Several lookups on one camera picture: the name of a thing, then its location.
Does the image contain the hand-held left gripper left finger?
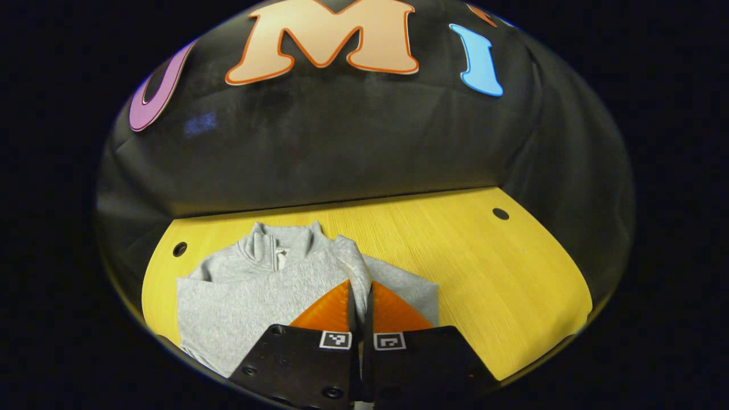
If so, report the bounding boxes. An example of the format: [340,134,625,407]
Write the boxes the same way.
[228,278,362,409]

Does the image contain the grey sweatshirt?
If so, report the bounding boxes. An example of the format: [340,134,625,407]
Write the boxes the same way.
[175,221,441,379]

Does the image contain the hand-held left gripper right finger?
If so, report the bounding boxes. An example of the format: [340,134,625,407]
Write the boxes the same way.
[363,279,502,408]

